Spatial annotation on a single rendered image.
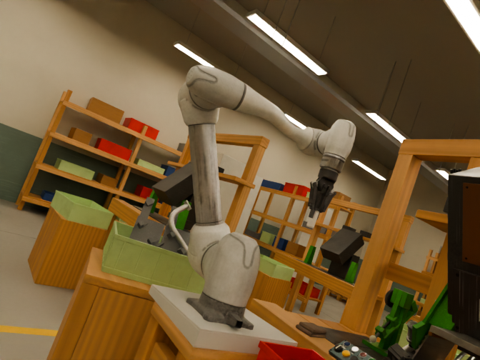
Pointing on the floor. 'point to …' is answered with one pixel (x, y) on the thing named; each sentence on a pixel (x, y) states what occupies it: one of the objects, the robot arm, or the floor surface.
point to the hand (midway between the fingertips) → (312, 218)
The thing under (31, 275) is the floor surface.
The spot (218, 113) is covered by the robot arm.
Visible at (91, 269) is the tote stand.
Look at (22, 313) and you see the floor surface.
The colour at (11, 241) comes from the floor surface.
